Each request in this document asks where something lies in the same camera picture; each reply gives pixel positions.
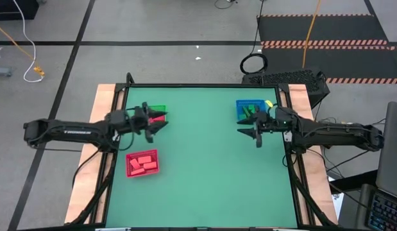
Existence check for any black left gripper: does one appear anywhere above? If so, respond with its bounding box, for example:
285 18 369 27
129 101 170 144

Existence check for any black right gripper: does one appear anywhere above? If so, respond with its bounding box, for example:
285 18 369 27
235 107 299 149

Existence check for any green plastic basket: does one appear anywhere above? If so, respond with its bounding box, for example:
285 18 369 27
140 105 167 124

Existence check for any blue plastic basket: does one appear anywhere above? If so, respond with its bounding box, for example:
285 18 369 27
235 99 267 122

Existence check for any black perforated computer case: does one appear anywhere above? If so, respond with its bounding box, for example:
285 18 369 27
242 68 331 109

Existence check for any red plastic basket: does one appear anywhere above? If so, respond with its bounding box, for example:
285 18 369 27
125 149 160 178

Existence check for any wooden table side board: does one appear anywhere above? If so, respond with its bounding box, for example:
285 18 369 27
63 83 127 225
287 83 339 225

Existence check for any black desk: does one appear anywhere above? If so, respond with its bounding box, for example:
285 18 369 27
328 169 380 195

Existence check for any black striped floor mat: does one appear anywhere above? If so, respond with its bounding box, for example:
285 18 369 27
257 13 397 85

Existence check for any grey laptop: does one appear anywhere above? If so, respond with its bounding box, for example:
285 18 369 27
375 101 397 202

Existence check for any black backlit keyboard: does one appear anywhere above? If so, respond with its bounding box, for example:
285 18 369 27
364 188 397 231

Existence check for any black box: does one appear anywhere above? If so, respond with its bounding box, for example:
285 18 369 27
0 0 40 21

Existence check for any black table frame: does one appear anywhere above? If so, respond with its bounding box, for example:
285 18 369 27
69 72 339 231

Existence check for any long black cable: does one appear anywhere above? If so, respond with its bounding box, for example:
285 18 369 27
239 0 269 76

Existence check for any yellow power cable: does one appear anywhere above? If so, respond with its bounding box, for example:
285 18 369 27
301 0 323 69

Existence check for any white floor cable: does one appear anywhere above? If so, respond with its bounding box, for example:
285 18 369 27
12 0 46 83

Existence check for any thin orange floor cable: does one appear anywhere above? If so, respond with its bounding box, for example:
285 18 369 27
0 21 38 69

